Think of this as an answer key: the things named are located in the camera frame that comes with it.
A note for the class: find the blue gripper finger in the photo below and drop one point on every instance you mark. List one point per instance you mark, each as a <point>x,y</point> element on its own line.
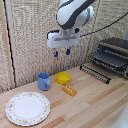
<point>68,51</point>
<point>56,53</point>

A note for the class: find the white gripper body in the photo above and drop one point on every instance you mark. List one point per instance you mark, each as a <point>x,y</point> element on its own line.
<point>63,40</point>

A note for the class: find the orange bread loaf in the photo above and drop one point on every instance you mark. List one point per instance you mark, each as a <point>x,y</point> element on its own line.
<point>69,90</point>

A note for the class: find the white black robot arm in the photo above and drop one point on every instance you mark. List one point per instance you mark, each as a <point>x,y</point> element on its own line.
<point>71,13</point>

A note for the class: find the black dish rack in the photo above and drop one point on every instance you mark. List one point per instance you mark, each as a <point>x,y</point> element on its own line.
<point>112,55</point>

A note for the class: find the yellow bowl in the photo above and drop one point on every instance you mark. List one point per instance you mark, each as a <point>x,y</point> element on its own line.
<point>63,78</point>

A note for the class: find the blue mug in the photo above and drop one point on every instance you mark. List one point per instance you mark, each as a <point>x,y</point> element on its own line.
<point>44,81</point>

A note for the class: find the black oven rack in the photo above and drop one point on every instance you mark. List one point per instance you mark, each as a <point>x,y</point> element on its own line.
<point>95,73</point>

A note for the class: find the white floral plate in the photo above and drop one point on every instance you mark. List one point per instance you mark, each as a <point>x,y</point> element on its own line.
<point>28,108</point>

